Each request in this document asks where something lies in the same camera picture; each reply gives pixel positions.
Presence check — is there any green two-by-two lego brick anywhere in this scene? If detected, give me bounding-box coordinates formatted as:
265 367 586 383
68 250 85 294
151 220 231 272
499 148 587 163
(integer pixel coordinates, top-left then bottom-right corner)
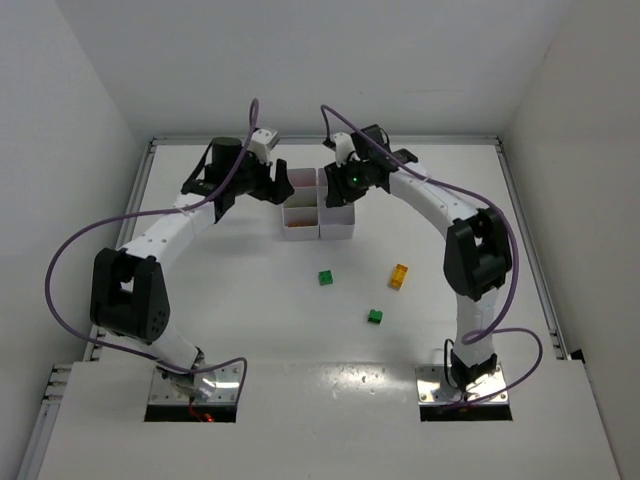
318 270 334 286

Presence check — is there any yellow lego brick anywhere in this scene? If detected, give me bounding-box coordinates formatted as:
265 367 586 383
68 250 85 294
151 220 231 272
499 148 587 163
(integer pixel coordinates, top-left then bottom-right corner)
388 264 408 290

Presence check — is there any dark green lego brick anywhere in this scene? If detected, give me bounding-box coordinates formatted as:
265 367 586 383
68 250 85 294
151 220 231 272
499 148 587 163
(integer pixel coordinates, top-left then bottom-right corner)
367 309 383 325

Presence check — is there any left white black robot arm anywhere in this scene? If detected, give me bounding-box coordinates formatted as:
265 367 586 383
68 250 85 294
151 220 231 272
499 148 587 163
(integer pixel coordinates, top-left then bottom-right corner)
90 128 294 375

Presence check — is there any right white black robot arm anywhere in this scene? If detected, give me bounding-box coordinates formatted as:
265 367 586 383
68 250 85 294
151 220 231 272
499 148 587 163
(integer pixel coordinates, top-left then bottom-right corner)
323 125 513 391

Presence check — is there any right white divided container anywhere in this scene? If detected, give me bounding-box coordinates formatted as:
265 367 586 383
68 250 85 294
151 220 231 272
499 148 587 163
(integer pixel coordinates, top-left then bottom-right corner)
317 168 355 240

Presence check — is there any white divided container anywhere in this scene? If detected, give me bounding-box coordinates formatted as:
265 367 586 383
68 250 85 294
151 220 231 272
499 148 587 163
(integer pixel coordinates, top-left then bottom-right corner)
317 168 355 240
281 168 320 241

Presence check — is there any left white divided container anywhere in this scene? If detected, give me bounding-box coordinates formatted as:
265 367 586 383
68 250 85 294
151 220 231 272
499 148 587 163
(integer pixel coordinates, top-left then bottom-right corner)
281 168 320 241

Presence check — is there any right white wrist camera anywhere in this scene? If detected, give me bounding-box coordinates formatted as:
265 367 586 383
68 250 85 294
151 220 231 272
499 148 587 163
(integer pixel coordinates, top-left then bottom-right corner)
322 132 357 167

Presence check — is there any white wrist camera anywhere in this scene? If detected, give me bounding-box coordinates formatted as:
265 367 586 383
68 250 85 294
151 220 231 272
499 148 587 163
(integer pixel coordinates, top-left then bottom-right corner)
322 132 357 167
248 128 280 166

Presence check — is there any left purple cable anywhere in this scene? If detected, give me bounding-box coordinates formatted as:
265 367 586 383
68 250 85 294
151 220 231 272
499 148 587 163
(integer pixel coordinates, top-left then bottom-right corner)
44 97 248 401

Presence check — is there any purple cable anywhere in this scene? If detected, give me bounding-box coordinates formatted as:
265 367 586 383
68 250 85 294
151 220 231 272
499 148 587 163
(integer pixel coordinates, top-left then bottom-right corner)
44 97 248 401
319 103 544 412

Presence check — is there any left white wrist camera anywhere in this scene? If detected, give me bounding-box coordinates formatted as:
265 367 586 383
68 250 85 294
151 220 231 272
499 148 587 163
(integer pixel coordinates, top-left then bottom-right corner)
248 128 280 166

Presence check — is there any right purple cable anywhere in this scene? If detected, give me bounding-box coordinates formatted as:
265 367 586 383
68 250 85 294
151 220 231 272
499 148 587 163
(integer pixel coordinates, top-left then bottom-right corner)
319 103 544 412

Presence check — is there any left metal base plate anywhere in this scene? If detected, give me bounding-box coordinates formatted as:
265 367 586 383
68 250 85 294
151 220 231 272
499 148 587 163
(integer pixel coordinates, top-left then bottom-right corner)
148 367 242 406

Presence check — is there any metal base plate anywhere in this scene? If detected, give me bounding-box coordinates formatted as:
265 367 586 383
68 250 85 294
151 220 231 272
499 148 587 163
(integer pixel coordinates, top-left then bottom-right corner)
415 364 509 406
148 367 242 406

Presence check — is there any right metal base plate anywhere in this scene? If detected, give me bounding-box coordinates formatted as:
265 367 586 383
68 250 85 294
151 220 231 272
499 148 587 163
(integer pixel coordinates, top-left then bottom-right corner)
415 364 509 406

